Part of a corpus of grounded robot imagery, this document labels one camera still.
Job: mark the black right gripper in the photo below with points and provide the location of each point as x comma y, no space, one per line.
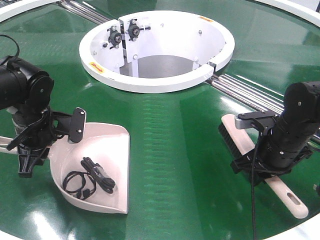
256,172

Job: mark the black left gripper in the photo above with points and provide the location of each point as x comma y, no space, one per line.
34,132

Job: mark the pink hand brush black bristles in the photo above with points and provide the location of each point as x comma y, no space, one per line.
244,144

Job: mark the pink plastic dustpan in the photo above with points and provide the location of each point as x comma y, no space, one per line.
94,174

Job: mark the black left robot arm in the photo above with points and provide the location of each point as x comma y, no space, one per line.
25,91

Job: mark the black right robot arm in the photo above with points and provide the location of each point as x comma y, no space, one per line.
283,139

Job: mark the right steel roller set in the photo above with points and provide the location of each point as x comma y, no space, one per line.
248,92

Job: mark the steel roller set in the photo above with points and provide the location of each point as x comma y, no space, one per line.
84,11
248,92

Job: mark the orange warning label left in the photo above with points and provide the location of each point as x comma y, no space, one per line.
96,67

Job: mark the orange warning label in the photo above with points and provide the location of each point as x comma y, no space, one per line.
206,19
96,67

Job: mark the white outer rim left segment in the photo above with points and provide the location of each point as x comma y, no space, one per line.
19,7

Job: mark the white rim segment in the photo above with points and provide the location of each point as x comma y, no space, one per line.
19,7
308,10

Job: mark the left steel roller set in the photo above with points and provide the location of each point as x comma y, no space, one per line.
84,11

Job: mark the orange warning label right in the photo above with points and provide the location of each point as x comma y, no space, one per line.
206,19

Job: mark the white outer rim right segment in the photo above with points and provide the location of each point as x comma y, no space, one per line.
308,10

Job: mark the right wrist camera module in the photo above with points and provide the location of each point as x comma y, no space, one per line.
260,120

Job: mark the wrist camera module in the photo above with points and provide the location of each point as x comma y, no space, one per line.
77,126
260,120

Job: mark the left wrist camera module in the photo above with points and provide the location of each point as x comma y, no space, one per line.
77,126

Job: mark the left black bearing mount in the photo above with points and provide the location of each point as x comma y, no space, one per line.
115,37

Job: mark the black bearing mount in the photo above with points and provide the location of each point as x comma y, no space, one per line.
134,30
115,37

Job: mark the white central ring housing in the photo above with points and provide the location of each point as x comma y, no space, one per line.
180,51

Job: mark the right black bearing mount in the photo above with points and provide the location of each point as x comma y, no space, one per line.
134,30

